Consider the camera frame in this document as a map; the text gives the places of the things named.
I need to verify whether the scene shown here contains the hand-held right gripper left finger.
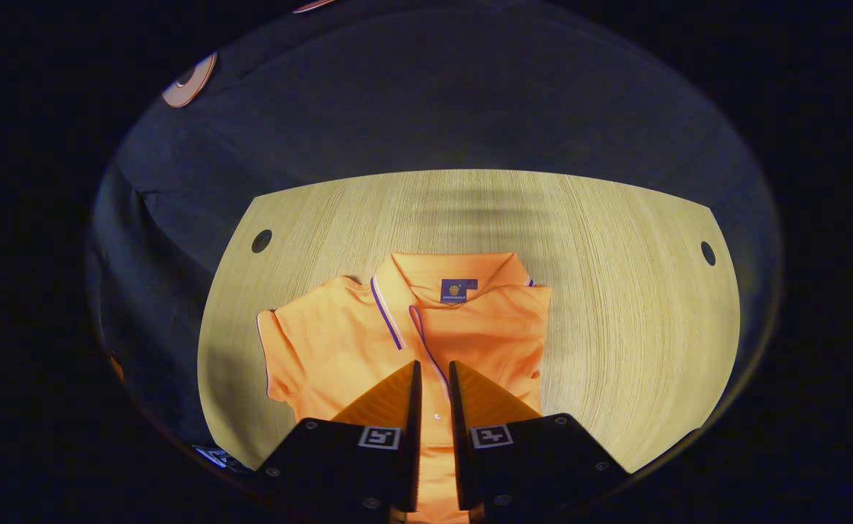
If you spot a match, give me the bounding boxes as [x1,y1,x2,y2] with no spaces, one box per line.
[255,360,424,521]

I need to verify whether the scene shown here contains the orange T-shirt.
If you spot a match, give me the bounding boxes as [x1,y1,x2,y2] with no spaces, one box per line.
[255,251,552,524]

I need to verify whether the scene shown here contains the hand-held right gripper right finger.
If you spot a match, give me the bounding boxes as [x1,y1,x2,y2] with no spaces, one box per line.
[448,360,631,521]

